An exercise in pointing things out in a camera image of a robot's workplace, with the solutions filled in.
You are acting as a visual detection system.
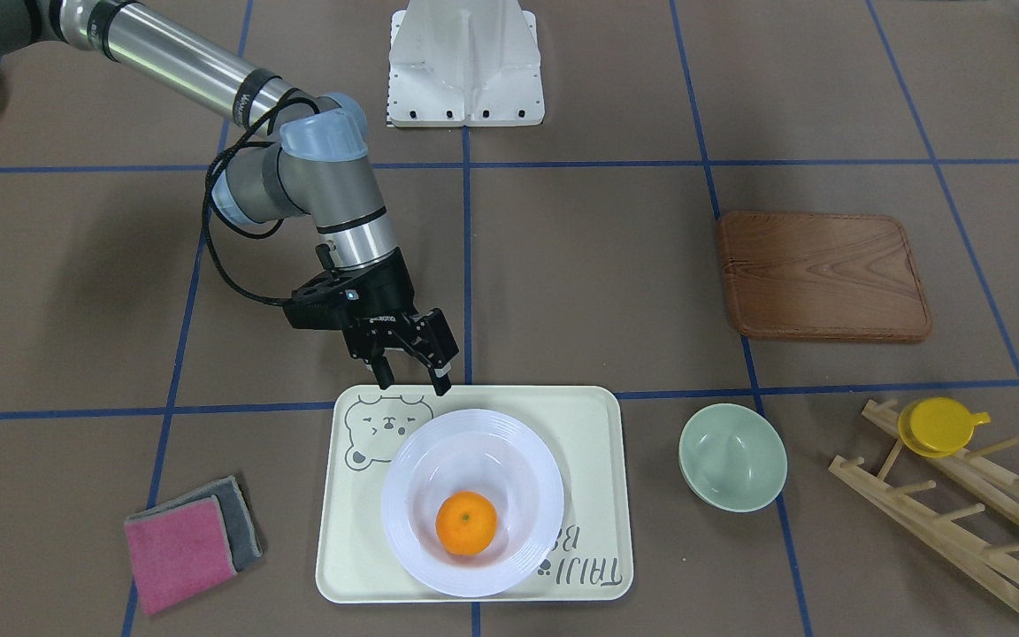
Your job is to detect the cream bear tray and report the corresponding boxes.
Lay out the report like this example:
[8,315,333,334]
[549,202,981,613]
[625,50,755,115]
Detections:
[315,386,634,603]

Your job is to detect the pink cloth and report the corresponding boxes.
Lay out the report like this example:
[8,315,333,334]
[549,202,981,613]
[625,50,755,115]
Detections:
[124,496,238,614]

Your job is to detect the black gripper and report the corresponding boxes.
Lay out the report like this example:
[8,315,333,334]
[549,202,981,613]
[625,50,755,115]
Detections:
[337,249,458,396]

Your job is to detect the wooden dish rack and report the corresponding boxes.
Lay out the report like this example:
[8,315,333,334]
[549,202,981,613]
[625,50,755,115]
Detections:
[829,400,1019,614]

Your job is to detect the yellow mug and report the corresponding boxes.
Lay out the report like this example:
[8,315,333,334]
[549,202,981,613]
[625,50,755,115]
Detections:
[895,396,993,458]

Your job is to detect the white round plate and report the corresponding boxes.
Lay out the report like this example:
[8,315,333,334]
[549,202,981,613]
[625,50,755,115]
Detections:
[380,409,565,598]

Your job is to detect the grey cloth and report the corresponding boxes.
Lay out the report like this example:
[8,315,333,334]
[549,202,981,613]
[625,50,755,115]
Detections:
[126,475,263,572]

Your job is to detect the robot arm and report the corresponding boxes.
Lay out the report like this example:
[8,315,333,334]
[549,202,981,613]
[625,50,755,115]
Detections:
[0,1,458,395]

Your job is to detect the wooden cutting board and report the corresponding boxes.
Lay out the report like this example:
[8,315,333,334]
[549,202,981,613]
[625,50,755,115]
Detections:
[716,211,933,343]

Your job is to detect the green bowl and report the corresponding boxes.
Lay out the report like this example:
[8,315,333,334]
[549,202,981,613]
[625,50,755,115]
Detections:
[677,403,788,513]

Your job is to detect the orange fruit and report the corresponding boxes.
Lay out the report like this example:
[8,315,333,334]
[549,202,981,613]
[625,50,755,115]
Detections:
[435,491,499,556]

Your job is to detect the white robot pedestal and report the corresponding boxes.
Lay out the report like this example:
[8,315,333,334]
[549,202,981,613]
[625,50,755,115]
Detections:
[386,1,546,128]

